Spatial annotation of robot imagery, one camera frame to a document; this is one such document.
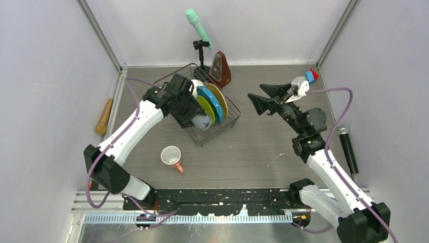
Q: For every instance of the brown wooden metronome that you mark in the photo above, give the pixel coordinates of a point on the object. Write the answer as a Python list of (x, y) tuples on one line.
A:
[(220, 74)]

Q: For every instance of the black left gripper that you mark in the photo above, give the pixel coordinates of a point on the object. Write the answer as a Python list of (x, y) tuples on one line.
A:
[(185, 120)]

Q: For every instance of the woven bamboo plate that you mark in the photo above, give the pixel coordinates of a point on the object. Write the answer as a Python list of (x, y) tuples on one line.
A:
[(220, 97)]

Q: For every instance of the black microphone stand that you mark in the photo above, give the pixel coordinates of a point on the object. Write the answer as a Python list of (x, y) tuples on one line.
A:
[(201, 58)]

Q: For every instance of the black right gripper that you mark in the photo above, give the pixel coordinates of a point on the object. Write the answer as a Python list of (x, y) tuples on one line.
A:
[(262, 104)]

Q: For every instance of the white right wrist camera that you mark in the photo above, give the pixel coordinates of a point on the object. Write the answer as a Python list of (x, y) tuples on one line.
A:
[(299, 86)]

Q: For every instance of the mint green microphone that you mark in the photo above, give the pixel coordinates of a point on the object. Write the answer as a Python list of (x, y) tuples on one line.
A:
[(193, 19)]

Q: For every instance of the grey ceramic mug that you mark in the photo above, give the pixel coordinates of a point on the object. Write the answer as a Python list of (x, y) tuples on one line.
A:
[(202, 122)]

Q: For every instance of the wooden rolling pin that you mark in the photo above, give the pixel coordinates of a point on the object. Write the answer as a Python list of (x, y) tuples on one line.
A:
[(102, 124)]

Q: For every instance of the lime green plate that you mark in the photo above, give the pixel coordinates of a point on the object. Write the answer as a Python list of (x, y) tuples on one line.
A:
[(207, 108)]

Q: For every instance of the black handheld microphone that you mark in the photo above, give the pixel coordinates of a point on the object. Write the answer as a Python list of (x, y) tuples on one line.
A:
[(343, 133)]

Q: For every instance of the pink floral mug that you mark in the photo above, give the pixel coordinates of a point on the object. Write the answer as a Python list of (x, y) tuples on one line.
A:
[(172, 157)]

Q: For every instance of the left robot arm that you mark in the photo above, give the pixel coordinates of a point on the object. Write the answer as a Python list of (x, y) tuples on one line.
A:
[(105, 161)]

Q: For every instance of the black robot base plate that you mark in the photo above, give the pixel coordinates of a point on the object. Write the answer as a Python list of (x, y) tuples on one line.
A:
[(218, 202)]

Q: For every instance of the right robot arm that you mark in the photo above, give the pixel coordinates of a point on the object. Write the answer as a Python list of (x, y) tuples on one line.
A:
[(355, 216)]

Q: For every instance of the colourful toy blocks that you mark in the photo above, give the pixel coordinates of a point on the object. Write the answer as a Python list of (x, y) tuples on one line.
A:
[(311, 76)]

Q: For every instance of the dark wire dish rack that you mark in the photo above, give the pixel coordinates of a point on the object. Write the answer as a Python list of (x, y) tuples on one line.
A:
[(198, 136)]

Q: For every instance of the blue polka dot plate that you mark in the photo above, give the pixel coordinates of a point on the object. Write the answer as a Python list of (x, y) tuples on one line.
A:
[(208, 95)]

